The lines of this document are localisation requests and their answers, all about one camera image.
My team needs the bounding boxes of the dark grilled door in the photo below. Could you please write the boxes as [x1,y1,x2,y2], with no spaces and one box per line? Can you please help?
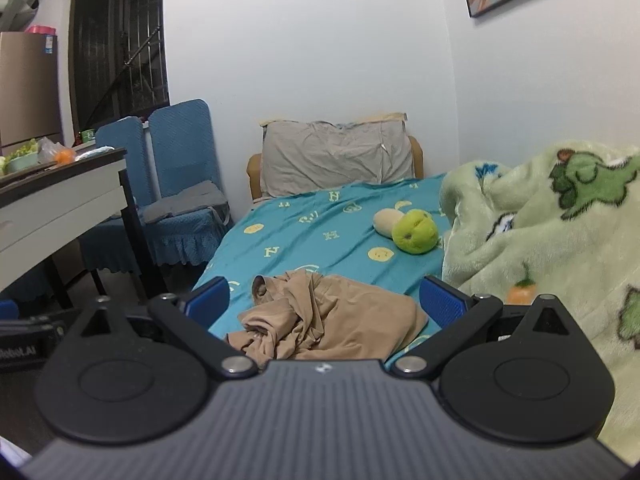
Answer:
[66,0,170,134]

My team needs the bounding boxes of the green plush toy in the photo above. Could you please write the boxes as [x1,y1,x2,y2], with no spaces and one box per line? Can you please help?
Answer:
[391,210,440,255]

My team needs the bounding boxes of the light blue cloth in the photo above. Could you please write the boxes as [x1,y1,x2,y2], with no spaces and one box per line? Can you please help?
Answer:
[75,145,119,161]

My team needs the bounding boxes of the clear plastic bag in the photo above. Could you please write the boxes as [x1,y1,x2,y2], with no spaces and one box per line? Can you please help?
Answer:
[37,136,76,164]

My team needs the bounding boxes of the grey seat cushion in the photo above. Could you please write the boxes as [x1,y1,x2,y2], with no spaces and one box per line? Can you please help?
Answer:
[141,181,231,225]

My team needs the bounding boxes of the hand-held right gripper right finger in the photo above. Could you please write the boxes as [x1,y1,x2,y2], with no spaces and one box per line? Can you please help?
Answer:
[390,275,576,379]

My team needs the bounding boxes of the beige plush toy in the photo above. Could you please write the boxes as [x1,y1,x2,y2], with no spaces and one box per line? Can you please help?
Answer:
[373,208,407,237]

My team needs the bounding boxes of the tan pants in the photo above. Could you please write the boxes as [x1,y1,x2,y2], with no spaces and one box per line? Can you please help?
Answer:
[224,269,430,361]

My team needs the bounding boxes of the grey pillow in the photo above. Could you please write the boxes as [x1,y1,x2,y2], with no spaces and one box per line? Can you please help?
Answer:
[260,120,413,199]

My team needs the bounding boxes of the blue covered chair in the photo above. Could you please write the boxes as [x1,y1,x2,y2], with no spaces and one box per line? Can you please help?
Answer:
[80,116,152,276]
[142,99,234,267]

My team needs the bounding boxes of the gold refrigerator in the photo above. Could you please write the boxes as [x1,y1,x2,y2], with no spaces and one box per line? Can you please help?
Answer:
[0,31,64,154]

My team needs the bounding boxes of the green printed fleece blanket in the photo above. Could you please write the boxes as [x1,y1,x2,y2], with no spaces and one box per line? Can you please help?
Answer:
[440,140,640,466]

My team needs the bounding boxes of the teal printed bed sheet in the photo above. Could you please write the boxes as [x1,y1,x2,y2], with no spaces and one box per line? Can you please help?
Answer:
[192,172,453,361]

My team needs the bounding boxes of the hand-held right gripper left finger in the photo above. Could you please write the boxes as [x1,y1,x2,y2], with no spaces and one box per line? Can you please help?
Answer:
[80,276,259,379]

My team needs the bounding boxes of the green bowl of vegetables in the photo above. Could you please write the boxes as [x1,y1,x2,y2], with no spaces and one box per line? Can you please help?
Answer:
[0,138,41,174]

